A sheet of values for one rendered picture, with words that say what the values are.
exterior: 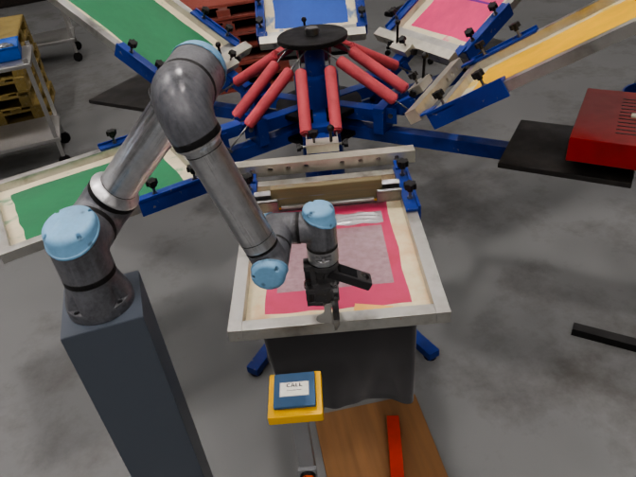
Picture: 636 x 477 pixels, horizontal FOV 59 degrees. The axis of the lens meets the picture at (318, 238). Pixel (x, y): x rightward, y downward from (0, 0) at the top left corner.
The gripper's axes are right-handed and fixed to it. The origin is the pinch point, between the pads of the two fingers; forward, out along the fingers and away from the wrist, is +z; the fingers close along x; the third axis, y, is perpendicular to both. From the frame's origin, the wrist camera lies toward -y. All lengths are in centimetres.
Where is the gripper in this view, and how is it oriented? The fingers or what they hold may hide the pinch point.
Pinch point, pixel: (337, 319)
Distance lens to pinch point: 149.1
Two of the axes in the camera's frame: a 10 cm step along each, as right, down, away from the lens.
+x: 0.3, 5.7, -8.2
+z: 0.9, 8.1, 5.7
